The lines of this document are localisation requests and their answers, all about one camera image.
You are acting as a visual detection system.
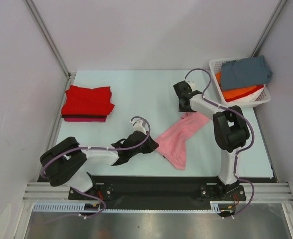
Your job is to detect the pink t shirt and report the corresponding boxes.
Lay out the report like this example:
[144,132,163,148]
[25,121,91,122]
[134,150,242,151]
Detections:
[155,112,210,170]

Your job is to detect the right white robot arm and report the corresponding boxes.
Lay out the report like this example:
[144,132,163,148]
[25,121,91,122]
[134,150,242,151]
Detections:
[173,81,250,200]

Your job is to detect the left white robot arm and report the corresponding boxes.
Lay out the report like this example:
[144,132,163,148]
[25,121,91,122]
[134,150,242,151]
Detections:
[40,131,159,199]

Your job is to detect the white plastic basket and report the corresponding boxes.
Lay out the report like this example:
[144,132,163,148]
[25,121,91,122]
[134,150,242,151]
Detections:
[209,57,271,108]

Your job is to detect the orange t shirt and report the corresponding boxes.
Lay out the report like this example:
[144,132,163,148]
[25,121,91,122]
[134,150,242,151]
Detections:
[215,71,260,100]

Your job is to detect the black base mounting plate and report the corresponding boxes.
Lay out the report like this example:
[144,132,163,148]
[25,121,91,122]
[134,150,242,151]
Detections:
[36,174,278,210]

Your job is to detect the white t shirt in basket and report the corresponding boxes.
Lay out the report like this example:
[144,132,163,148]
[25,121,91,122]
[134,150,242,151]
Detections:
[230,89,263,103]

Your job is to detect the grey blue t shirt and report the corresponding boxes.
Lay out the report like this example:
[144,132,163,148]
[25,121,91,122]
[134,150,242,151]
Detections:
[220,55,273,90]

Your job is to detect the red t shirt in basket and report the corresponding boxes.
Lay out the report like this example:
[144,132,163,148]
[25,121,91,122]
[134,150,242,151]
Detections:
[225,84,265,102]

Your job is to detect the folded magenta t shirt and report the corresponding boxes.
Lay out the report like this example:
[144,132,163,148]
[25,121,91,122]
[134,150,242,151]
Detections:
[64,118,107,122]

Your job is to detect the folded red t shirt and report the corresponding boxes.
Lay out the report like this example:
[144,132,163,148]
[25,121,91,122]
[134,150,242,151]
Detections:
[61,85,115,116]

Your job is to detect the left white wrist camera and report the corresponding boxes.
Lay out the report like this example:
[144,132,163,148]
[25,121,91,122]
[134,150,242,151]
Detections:
[131,119,147,135]

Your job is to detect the right aluminium corner post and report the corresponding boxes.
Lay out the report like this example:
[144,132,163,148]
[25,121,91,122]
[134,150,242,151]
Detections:
[250,0,289,57]

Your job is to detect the aluminium corner post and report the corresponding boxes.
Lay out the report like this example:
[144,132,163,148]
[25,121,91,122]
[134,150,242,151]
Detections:
[250,0,289,57]
[23,0,71,78]

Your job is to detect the white slotted cable duct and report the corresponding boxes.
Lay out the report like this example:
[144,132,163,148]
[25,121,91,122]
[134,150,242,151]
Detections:
[32,201,235,214]

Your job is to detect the left aluminium corner post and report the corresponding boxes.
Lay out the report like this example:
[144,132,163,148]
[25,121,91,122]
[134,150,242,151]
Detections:
[23,0,71,78]

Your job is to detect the aluminium front frame rail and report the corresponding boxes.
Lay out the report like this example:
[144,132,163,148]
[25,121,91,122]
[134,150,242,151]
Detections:
[22,182,293,204]

